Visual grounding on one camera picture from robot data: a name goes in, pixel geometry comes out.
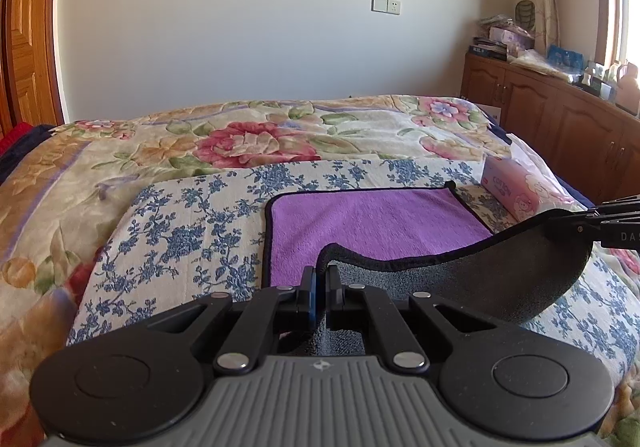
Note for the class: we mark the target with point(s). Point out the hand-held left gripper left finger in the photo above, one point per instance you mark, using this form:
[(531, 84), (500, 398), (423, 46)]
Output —
[(310, 296)]

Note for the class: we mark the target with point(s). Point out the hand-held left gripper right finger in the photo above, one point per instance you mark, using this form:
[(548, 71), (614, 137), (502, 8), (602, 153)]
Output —
[(332, 294)]

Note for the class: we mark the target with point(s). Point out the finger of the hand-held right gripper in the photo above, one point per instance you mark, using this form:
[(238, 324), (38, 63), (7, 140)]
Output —
[(570, 226)]

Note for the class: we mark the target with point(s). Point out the purple and grey towel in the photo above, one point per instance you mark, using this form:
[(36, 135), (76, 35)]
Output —
[(375, 222)]

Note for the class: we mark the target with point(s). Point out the white floral pillow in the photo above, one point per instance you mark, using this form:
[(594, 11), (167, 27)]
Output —
[(542, 172)]

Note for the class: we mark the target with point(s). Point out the pink tissue pack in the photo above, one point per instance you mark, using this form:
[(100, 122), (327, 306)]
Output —
[(510, 183)]

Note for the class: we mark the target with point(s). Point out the wooden cabinet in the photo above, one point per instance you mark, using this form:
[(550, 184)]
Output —
[(560, 117)]

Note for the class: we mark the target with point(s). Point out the blue floral quilt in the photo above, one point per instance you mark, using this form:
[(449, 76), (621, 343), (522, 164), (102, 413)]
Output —
[(200, 237)]

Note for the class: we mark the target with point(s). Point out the clear plastic bag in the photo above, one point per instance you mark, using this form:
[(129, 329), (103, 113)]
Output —
[(537, 63)]

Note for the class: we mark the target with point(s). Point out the blue packet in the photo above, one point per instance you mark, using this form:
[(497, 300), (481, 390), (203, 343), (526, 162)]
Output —
[(565, 57)]

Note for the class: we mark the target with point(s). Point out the stack of books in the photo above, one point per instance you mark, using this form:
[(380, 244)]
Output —
[(487, 48)]

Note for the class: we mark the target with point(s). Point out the pink box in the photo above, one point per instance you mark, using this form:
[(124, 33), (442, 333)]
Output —
[(510, 38)]

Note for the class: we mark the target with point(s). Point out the large flower print blanket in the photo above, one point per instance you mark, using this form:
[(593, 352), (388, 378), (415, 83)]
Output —
[(165, 147)]

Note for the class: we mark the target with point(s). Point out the green patterned ornament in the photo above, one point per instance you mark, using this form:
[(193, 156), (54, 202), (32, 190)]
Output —
[(525, 16)]

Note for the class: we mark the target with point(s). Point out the dark blue cloth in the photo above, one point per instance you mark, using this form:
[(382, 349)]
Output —
[(25, 142)]

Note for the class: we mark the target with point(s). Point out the red cloth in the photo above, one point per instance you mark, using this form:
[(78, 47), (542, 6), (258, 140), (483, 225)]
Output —
[(12, 137)]

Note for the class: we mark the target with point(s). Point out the wooden door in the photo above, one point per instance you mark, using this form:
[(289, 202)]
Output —
[(27, 37)]

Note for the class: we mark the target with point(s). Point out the white wall switch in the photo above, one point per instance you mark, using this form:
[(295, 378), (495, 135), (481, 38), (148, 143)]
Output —
[(386, 5)]

